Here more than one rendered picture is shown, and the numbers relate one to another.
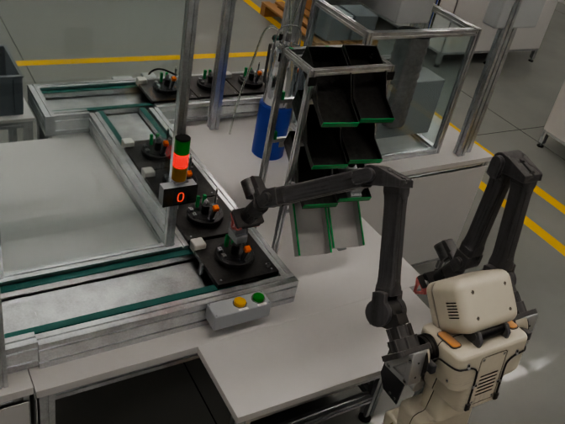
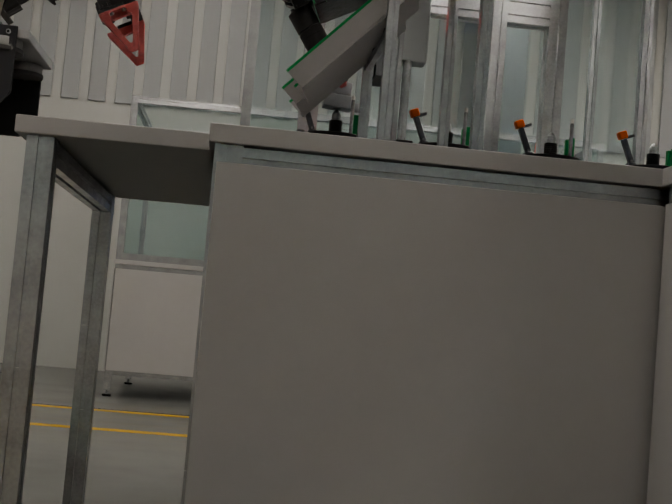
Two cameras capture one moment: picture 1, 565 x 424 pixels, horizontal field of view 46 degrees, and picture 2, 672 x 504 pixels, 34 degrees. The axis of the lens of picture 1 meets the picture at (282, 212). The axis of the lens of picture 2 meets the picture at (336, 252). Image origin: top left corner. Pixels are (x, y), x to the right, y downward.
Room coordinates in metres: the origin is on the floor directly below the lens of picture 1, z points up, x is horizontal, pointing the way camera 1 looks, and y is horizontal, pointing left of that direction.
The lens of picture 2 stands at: (3.20, -1.97, 0.55)
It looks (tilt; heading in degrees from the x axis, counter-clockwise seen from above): 4 degrees up; 121
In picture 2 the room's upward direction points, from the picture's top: 5 degrees clockwise
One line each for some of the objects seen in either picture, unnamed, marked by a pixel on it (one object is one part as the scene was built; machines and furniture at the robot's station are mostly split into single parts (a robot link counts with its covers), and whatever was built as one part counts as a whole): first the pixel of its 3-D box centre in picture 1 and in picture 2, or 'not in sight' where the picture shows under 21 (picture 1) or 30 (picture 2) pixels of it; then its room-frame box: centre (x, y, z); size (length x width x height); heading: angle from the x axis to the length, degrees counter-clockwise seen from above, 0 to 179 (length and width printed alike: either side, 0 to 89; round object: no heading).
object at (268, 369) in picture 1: (306, 309); (233, 179); (1.84, -0.16, 0.84); 0.90 x 0.70 x 0.03; 126
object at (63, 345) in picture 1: (177, 314); not in sight; (1.61, 0.27, 0.91); 0.89 x 0.06 x 0.11; 127
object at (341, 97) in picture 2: (236, 228); (343, 94); (1.90, 0.14, 1.09); 0.08 x 0.04 x 0.07; 38
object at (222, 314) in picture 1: (238, 310); not in sight; (1.67, 0.08, 0.93); 0.21 x 0.07 x 0.06; 127
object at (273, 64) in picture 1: (283, 65); not in sight; (2.89, 0.13, 1.32); 0.14 x 0.14 x 0.38
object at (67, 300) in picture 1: (150, 283); not in sight; (1.73, 0.39, 0.91); 0.84 x 0.28 x 0.10; 127
